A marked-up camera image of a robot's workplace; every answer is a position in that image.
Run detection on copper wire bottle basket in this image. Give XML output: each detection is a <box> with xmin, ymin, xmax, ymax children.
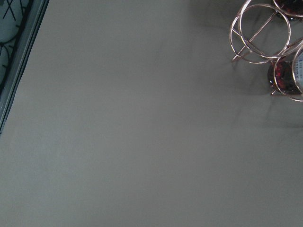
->
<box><xmin>229</xmin><ymin>0</ymin><xmax>303</xmax><ymax>102</ymax></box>

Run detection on tea bottle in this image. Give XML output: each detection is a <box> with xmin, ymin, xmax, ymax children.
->
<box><xmin>273</xmin><ymin>0</ymin><xmax>303</xmax><ymax>20</ymax></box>
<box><xmin>267</xmin><ymin>48</ymin><xmax>303</xmax><ymax>96</ymax></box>

